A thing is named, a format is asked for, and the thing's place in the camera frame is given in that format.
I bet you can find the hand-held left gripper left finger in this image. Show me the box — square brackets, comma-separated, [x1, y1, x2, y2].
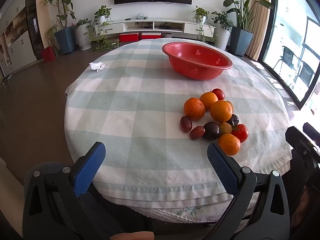
[22, 141, 112, 240]

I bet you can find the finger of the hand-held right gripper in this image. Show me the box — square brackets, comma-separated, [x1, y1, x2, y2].
[285, 126, 320, 165]
[303, 122, 320, 143]

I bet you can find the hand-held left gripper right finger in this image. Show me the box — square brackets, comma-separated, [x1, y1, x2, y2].
[204, 143, 292, 240]

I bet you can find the dark purple cherry tomato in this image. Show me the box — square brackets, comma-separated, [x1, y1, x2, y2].
[202, 121, 221, 140]
[226, 114, 240, 127]

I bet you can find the red tomato with green stem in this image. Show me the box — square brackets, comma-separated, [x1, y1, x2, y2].
[231, 124, 249, 143]

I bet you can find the round red cherry tomato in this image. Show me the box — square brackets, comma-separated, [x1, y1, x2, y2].
[211, 88, 225, 101]

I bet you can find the red plastic colander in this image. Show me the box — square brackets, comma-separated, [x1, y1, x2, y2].
[162, 42, 233, 81]

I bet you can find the black balcony chair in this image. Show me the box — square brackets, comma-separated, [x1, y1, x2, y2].
[274, 45, 302, 74]
[290, 61, 316, 90]

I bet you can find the white embroidered lace cloth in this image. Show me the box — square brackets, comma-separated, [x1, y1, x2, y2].
[125, 197, 260, 224]

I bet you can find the checked green white tablecloth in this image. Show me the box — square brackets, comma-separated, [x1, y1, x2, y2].
[64, 38, 293, 224]

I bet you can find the person's leg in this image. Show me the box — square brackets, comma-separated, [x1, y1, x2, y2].
[116, 231, 155, 240]

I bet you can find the crumpled white tissue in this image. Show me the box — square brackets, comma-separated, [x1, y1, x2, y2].
[89, 61, 105, 73]

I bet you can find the black framed glass sliding door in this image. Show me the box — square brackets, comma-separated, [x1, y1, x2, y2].
[259, 0, 320, 110]

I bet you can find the bird of paradise blue pot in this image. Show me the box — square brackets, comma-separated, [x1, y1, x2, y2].
[214, 0, 274, 57]

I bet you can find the beige curtain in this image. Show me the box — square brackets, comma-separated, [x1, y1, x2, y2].
[246, 0, 277, 60]

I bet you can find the schefflera in white pot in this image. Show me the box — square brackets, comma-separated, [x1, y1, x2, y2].
[211, 10, 234, 52]

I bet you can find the tall tree plant blue pot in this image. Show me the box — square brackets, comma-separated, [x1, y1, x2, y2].
[40, 0, 77, 55]

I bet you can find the plant in ribbed white pot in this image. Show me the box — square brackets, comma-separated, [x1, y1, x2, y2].
[75, 19, 93, 51]

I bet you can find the red storage box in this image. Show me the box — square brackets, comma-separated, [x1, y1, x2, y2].
[140, 32, 162, 40]
[119, 33, 139, 42]

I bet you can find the small thin leafy plant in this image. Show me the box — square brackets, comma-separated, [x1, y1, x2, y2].
[45, 21, 60, 53]

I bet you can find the white television cabinet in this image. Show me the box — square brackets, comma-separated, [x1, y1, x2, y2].
[96, 17, 216, 37]

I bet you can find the trailing pothos white pot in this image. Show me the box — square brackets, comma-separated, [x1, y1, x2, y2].
[192, 5, 215, 43]
[89, 5, 120, 52]

